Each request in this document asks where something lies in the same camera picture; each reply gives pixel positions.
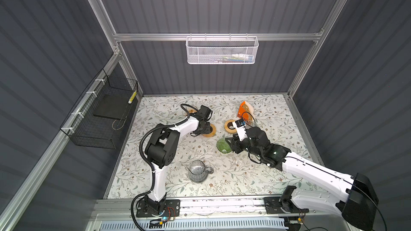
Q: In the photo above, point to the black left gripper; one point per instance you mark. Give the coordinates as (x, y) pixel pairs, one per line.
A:
(207, 130)

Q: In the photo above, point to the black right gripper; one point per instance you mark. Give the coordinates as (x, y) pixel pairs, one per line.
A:
(234, 144)

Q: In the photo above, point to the clear grey glass pitcher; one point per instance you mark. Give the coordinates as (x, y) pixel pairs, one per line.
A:
(198, 171)

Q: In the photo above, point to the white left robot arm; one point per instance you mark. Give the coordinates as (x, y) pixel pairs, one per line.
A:
(158, 149)

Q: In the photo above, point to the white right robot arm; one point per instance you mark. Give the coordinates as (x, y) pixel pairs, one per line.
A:
(351, 197)

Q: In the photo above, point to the green glass dripper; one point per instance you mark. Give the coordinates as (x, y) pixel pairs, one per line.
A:
(223, 146)

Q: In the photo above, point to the orange coffee filter box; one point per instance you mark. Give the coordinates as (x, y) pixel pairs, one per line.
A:
(246, 111)

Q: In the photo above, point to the yellow marker in basket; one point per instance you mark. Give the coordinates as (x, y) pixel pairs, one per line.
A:
(131, 99)

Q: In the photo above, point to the black pad in basket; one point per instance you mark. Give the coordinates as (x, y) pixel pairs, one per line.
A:
(112, 107)

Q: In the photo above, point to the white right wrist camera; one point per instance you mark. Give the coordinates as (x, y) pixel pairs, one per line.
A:
(240, 126)

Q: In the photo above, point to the white wire mesh basket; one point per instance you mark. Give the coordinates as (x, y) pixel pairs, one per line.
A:
(221, 49)

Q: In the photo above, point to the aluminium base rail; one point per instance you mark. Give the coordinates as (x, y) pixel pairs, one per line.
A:
(220, 213)

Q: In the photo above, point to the black wire basket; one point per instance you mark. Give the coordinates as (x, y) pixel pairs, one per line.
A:
(101, 118)

